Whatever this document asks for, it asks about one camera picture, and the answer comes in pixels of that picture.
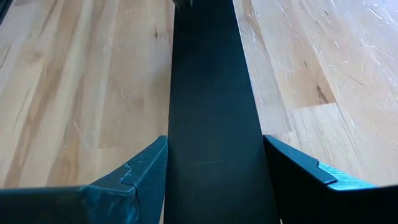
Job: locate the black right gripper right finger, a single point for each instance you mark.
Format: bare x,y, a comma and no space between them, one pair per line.
335,205

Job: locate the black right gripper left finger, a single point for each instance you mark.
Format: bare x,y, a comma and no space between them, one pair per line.
77,205

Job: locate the black aluminium table frame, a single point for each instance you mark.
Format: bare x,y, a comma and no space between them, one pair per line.
2,3

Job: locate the black duct cover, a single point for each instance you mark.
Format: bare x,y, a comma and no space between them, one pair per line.
214,109

